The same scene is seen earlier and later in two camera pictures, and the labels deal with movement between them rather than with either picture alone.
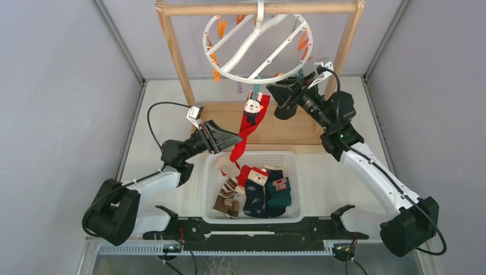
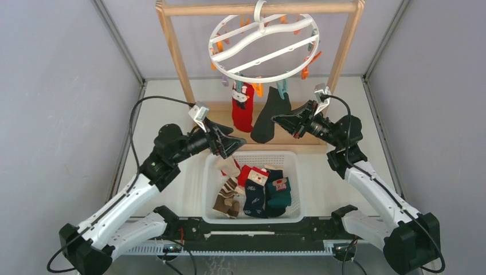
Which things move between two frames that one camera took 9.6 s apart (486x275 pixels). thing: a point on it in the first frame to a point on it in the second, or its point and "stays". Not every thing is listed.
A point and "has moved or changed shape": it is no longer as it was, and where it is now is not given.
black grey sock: [285, 108] has moved or changed shape
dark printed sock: [255, 196] stays
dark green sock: [279, 193] stays
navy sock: [271, 175] stays
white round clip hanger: [258, 48] stays
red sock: [254, 112] to [243, 107]
